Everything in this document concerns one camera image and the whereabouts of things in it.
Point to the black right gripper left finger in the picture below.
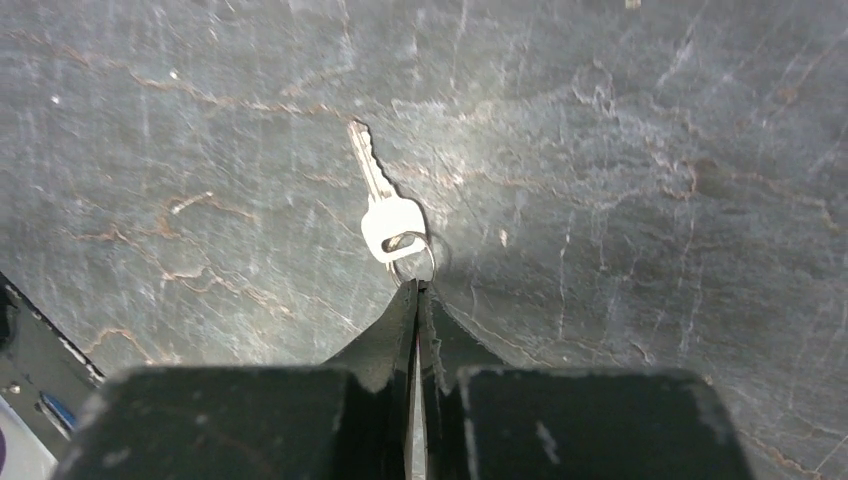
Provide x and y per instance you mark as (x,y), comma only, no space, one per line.
(346,418)

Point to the silver key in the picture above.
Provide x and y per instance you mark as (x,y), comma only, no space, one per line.
(388,215)

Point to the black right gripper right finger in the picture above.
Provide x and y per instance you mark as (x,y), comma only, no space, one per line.
(485,419)

